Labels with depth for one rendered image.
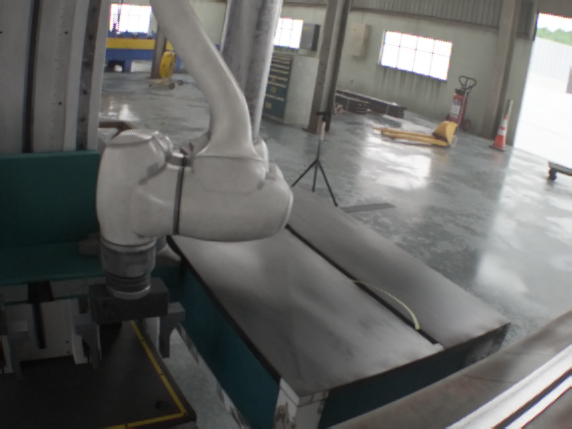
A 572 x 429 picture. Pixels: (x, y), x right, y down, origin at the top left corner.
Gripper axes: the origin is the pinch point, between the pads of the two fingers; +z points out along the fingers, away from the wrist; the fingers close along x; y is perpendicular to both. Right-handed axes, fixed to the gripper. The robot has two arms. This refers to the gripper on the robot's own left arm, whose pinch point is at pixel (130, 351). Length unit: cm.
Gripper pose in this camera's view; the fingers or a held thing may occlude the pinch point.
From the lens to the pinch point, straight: 88.3
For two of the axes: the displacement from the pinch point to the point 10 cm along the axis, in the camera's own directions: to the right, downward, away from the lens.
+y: 5.3, 3.7, -7.6
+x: 8.3, -0.7, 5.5
